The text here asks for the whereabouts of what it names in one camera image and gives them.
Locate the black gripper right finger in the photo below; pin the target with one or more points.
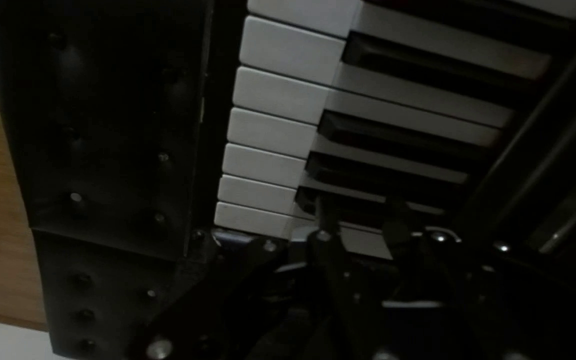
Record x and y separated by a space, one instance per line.
449 301

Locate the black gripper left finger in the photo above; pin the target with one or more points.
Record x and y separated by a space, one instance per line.
260 301

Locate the black and white piano keyboard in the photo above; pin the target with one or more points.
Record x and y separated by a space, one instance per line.
369 100

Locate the black tufted piano bench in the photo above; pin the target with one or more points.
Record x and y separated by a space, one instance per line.
101 166

